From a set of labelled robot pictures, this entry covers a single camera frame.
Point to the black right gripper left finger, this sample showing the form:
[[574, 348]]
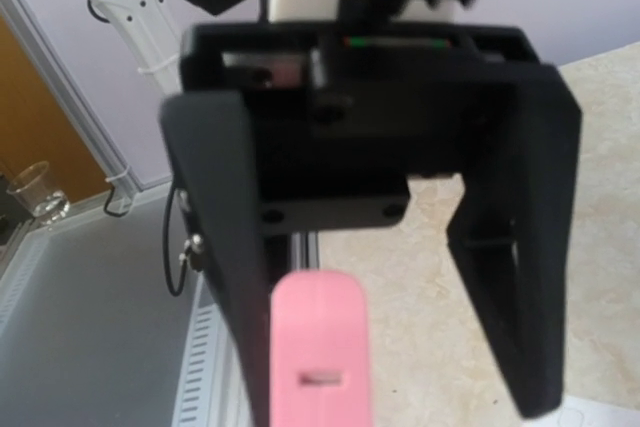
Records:
[[210, 144]]

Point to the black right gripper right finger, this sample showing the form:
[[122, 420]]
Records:
[[509, 235]]

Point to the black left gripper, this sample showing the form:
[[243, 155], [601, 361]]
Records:
[[340, 119]]

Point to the pink cube plug adapter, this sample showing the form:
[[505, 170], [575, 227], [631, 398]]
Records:
[[319, 351]]

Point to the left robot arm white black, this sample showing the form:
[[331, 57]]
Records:
[[315, 118]]

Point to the glass beaker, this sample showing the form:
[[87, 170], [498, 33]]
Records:
[[37, 191]]

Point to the left aluminium frame post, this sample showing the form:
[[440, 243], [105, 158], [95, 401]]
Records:
[[31, 36]]

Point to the front aluminium rail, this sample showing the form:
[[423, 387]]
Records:
[[90, 335]]

